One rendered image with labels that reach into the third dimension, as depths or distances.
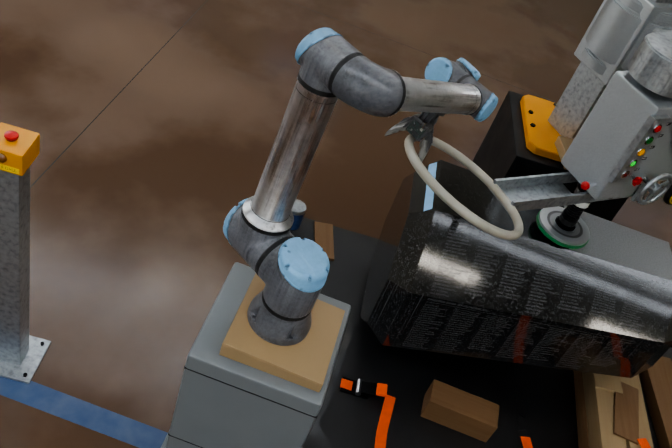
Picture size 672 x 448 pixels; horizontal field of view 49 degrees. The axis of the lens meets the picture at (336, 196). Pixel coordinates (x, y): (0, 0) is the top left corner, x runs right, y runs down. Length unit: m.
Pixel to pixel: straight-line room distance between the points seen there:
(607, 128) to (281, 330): 1.36
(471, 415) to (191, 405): 1.34
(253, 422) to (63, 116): 2.40
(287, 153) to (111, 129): 2.35
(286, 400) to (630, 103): 1.49
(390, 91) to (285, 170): 0.38
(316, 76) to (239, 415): 1.04
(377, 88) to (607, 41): 1.96
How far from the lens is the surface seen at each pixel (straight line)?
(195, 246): 3.56
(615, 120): 2.72
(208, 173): 3.95
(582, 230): 3.07
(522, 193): 2.71
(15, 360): 3.08
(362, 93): 1.69
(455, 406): 3.21
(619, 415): 3.51
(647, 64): 2.60
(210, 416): 2.31
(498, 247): 2.94
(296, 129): 1.84
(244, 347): 2.10
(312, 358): 2.14
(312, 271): 1.98
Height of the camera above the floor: 2.57
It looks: 39 degrees down
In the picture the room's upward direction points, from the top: 20 degrees clockwise
